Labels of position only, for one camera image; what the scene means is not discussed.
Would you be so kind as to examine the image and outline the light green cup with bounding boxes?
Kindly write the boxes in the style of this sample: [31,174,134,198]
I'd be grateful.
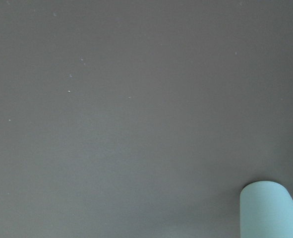
[239,181,293,238]

